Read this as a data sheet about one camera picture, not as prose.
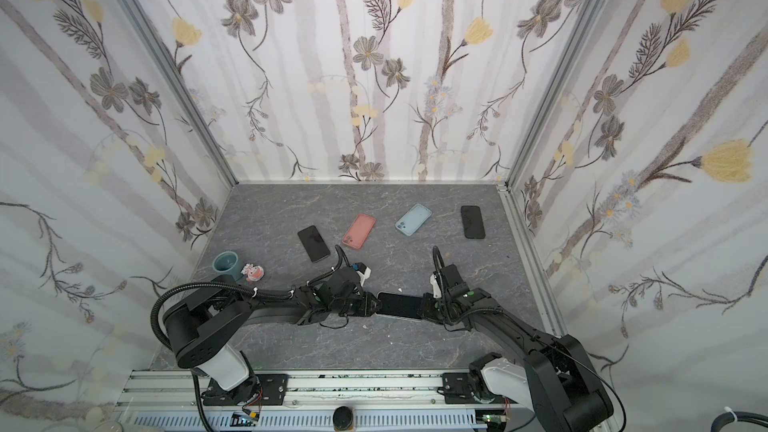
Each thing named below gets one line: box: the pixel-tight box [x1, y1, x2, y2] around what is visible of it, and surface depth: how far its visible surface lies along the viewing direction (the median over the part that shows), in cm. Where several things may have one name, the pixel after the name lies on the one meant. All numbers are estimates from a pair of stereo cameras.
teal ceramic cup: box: [212, 251, 245, 281], surface depth 93 cm
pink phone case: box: [342, 213, 377, 250], surface depth 109 cm
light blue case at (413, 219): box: [395, 203, 433, 237], surface depth 112 cm
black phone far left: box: [297, 225, 331, 263], surface depth 104 cm
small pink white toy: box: [241, 263, 265, 282], surface depth 95 cm
